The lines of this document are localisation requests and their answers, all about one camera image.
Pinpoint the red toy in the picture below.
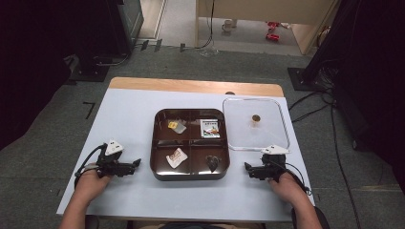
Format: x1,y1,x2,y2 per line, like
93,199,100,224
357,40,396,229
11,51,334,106
265,21,282,42

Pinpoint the person's left hand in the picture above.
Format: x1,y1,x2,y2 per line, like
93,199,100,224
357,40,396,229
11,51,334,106
74,164,113,204

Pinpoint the yellow and silver snack packet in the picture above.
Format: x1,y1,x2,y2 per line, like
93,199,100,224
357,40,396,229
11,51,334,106
167,119,187,135

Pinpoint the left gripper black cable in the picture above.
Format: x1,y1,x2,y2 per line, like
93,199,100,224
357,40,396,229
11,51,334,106
74,143,107,189

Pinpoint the brown four-compartment tray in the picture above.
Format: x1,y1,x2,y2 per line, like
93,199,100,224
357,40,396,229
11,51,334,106
149,108,231,181

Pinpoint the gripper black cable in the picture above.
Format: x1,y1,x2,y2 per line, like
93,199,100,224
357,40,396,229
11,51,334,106
270,160,313,196
74,143,107,189

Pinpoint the black stand base with cables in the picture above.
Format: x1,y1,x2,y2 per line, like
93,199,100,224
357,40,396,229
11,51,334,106
287,58,338,93

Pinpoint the light wooden cabinet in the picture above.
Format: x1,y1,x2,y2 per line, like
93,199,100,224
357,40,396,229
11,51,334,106
194,0,340,55

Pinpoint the white table mat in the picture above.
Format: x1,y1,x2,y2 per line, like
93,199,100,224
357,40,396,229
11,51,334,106
56,88,315,223

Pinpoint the person's right hand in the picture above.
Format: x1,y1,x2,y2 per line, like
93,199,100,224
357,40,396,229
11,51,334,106
268,171,309,208

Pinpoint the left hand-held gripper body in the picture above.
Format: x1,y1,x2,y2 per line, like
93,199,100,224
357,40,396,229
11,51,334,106
96,138,137,178

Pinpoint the dark heart-shaped snack packet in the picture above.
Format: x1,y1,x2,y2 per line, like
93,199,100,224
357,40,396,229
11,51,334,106
205,155,222,174

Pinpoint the white printed snack packet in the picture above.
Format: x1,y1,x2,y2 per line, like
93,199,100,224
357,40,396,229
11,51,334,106
200,118,222,139

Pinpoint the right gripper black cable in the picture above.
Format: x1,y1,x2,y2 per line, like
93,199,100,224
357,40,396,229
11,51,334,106
270,160,313,196

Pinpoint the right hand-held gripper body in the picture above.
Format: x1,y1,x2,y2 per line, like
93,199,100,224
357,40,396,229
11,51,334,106
247,144,290,182

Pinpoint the white cup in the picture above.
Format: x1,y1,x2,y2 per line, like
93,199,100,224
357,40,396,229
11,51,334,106
222,18,238,33

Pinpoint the dark cabinet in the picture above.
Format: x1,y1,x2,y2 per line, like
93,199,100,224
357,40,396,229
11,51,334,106
104,0,145,56

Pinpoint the white and orange snack packet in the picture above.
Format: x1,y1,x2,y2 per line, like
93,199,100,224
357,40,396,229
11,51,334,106
165,147,189,170

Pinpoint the clear plastic tray lid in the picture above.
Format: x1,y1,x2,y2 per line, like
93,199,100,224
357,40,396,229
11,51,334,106
222,96,291,152

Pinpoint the black floor cable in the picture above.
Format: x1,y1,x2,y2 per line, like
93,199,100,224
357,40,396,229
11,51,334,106
288,89,362,229

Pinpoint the hanging black cable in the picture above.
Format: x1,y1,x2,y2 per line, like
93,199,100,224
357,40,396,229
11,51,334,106
195,0,216,51

